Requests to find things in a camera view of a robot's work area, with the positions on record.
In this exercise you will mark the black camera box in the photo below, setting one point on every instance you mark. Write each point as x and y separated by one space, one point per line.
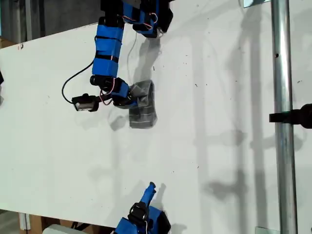
84 103
137 212

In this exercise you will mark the black clamp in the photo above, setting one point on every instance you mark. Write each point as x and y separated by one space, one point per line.
299 115

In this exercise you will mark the short black camera stalk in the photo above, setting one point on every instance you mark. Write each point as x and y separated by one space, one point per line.
104 98

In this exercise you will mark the white table leg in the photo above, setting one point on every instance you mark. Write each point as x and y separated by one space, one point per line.
24 221

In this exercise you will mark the steel post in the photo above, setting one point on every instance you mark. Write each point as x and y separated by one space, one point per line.
282 73

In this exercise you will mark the grey white-striped towel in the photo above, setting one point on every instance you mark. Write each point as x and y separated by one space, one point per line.
143 119

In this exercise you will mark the brown cardboard box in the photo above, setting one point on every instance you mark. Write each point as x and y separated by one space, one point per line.
63 223
6 43

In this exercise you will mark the small dark object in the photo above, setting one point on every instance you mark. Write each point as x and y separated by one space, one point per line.
1 78

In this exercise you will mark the grey vertical pole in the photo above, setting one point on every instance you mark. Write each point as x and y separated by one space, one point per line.
28 19

